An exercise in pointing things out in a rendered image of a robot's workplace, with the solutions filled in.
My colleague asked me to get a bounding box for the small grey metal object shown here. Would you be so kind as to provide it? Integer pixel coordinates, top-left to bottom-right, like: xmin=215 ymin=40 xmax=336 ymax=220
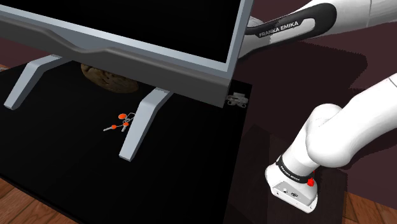
xmin=226 ymin=92 xmax=249 ymax=109

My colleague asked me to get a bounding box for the brown round bread loaf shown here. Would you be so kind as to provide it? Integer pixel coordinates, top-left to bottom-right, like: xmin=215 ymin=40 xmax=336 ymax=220
xmin=80 ymin=63 xmax=140 ymax=94

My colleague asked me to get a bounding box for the dark robot stand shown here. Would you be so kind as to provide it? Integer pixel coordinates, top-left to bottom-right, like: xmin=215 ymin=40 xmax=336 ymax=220
xmin=223 ymin=123 xmax=348 ymax=224

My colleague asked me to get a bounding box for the grey flat screen television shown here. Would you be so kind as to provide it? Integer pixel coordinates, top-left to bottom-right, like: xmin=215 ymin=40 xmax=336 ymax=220
xmin=0 ymin=0 xmax=254 ymax=162

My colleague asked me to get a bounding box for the black low cabinet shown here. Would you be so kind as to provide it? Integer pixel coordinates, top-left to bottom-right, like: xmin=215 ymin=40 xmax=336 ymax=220
xmin=0 ymin=60 xmax=253 ymax=224

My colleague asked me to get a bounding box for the key ring with orange keys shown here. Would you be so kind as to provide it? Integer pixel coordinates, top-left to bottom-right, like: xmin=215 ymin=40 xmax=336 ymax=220
xmin=102 ymin=112 xmax=137 ymax=132

